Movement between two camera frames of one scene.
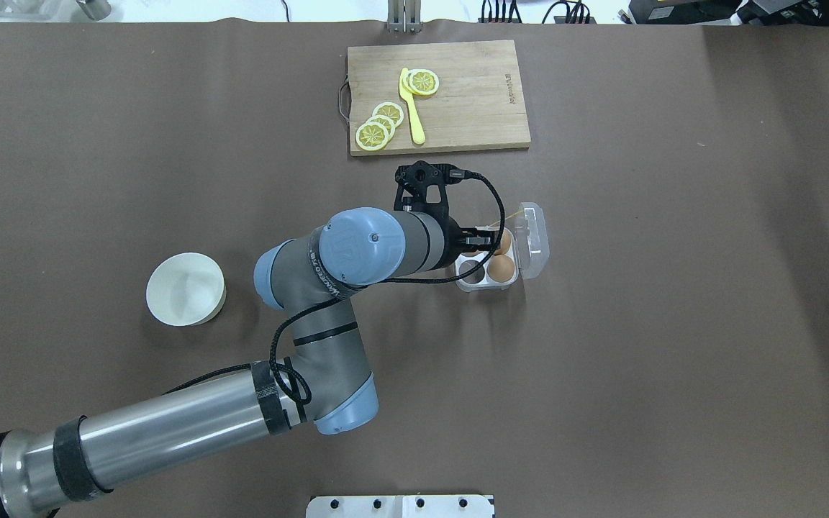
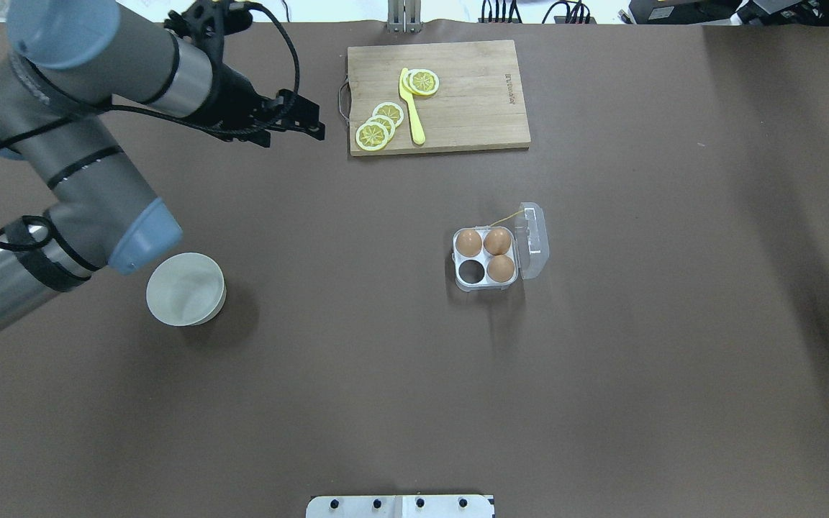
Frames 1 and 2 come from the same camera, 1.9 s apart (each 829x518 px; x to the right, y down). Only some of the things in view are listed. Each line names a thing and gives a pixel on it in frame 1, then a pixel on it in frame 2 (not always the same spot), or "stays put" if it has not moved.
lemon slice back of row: x=390 y=111 stays put
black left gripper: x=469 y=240 to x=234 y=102
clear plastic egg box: x=524 y=252 stays put
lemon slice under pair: x=406 y=82 stays put
